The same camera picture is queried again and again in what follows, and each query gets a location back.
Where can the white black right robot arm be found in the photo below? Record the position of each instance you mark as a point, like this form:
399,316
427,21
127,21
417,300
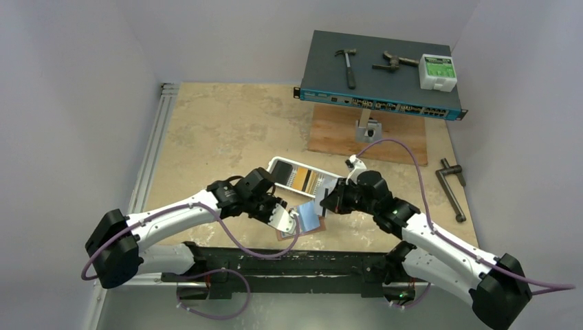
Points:
426,251

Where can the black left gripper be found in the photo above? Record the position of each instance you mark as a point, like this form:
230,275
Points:
272,201

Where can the white green electrical box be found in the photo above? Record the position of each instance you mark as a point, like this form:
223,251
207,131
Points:
437,72

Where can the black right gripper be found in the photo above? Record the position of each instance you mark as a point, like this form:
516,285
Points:
337,200

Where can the white plastic basket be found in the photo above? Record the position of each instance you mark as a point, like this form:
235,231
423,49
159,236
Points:
324,174

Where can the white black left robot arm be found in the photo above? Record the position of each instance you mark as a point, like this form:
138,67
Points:
123,246

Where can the aluminium frame rails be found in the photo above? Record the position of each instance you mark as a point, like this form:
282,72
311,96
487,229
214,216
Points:
211,131

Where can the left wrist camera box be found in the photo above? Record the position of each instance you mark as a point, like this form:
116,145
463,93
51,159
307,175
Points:
283,220

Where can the gold magnetic stripe card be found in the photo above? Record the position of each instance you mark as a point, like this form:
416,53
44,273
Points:
306,181

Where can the grey metal stand bracket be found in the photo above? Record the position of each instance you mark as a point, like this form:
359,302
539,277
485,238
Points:
367,129

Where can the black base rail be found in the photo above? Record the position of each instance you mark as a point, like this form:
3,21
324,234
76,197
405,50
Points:
219,272

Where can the small hammer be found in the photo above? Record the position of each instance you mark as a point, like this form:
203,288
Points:
350,76

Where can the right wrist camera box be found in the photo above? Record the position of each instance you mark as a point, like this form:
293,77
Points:
355,167

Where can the blue network switch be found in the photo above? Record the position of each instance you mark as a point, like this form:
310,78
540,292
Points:
325,80

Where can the plywood board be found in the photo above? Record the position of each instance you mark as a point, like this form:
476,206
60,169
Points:
346,131

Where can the tan leather card holder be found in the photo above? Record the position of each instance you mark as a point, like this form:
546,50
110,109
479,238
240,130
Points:
310,222

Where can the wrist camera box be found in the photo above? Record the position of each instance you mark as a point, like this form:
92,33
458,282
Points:
355,167
283,220

